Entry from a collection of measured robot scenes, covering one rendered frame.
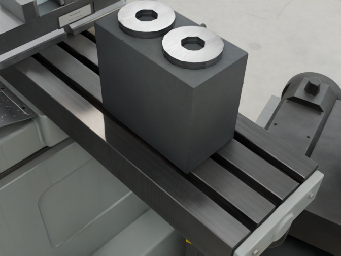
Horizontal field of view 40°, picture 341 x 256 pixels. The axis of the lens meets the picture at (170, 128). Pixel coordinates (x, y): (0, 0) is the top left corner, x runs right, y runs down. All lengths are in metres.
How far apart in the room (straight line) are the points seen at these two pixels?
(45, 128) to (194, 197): 0.41
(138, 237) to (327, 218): 0.63
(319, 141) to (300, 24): 1.63
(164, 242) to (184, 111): 0.95
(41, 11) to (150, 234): 0.84
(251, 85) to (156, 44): 1.74
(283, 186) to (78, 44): 0.53
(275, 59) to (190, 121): 1.97
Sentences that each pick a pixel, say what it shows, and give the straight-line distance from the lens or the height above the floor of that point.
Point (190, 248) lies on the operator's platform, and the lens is 1.39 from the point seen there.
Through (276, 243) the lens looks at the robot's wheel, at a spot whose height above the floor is 0.47.
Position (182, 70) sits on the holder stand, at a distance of 0.65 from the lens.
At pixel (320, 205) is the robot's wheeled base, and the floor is 0.57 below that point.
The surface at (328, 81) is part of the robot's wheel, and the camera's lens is 1.57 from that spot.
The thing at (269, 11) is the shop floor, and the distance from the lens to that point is 3.02.
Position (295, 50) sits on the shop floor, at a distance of 2.72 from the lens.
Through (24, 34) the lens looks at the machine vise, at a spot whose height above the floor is 0.98.
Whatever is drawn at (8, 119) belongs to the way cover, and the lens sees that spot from 0.98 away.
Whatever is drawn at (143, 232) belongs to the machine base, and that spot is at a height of 0.20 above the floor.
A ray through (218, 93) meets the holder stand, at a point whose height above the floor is 1.08.
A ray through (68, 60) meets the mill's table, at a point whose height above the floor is 0.94.
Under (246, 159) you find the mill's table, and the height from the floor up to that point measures 0.94.
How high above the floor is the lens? 1.53
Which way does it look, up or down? 46 degrees down
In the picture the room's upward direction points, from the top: 2 degrees clockwise
